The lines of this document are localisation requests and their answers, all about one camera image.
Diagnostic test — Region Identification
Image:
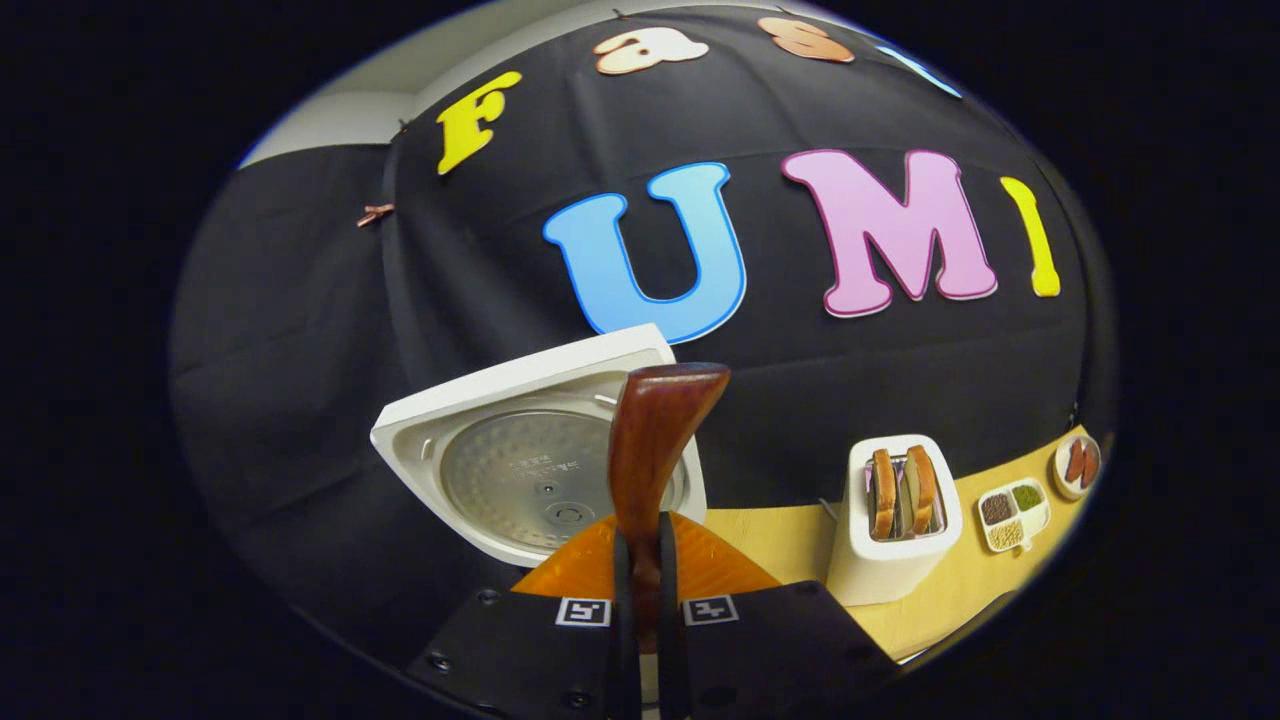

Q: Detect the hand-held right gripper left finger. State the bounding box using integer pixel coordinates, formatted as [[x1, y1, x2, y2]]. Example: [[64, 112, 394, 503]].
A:
[[405, 512, 642, 720]]

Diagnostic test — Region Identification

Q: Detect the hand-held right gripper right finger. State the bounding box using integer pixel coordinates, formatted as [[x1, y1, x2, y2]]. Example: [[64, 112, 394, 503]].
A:
[[655, 512, 902, 720]]

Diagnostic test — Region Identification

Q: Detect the brown wooden spoon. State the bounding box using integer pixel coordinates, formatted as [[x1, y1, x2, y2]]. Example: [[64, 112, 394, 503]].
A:
[[608, 362, 732, 653]]

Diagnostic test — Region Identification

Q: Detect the white rice cooker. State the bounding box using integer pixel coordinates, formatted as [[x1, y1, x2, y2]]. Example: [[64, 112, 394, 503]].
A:
[[370, 323, 709, 570]]

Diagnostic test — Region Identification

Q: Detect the white toaster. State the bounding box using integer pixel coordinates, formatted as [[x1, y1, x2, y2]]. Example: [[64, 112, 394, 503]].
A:
[[826, 433, 965, 608]]

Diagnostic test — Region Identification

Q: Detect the black backdrop cloth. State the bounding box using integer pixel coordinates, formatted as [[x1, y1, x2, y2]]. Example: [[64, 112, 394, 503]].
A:
[[170, 5, 1119, 641]]

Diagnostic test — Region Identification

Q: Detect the white divided grain dish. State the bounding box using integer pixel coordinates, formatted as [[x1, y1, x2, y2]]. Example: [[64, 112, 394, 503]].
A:
[[977, 478, 1052, 555]]

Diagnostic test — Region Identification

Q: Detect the white round plate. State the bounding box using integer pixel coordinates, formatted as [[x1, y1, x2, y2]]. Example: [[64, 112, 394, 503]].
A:
[[1052, 432, 1103, 502]]

